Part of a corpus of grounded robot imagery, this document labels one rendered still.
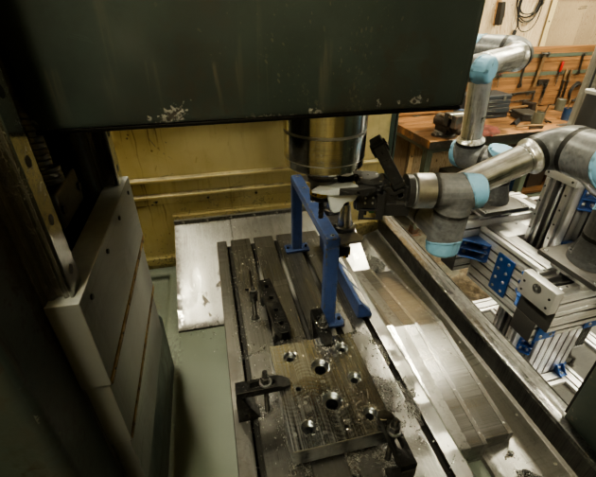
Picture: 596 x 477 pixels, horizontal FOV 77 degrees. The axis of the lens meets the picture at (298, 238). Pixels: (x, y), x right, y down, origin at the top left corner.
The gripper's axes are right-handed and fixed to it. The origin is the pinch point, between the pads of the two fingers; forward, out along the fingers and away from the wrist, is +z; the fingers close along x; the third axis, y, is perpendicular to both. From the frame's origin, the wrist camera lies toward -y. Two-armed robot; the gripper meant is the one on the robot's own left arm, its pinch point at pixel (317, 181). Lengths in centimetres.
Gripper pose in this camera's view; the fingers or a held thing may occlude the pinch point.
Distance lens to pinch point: 79.3
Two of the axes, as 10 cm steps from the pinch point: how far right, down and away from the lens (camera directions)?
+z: -10.0, 0.0, -0.2
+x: -0.2, -5.3, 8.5
